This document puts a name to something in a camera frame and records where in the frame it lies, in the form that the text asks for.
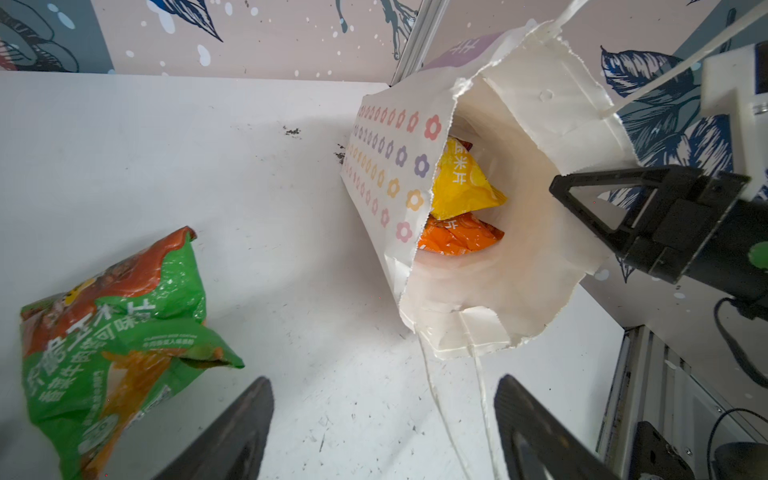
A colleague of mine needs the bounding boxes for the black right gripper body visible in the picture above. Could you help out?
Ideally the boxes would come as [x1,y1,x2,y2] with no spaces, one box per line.
[685,200,767,303]

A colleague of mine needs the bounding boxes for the white patterned paper bag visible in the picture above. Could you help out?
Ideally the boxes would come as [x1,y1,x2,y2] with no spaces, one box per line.
[338,0,768,480]

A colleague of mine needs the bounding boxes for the yellow corn chips packet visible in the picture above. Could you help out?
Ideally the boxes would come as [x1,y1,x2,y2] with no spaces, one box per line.
[431,137,507,220]

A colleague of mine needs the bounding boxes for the green snack packet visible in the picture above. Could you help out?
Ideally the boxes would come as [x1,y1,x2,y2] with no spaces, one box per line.
[20,227,244,479]

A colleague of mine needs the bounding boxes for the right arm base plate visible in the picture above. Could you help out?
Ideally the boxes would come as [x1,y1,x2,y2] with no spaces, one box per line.
[627,421,695,480]

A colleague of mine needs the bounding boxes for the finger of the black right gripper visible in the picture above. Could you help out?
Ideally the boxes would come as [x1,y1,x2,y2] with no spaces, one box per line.
[549,165,750,283]

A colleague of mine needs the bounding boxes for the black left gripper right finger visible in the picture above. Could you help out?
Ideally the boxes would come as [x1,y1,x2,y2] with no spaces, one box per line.
[494,374,616,480]

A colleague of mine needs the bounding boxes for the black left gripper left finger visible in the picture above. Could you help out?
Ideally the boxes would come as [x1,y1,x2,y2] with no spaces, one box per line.
[156,377,274,480]

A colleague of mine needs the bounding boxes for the orange chips packet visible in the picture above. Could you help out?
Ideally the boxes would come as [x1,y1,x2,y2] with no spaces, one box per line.
[418,212,504,256]

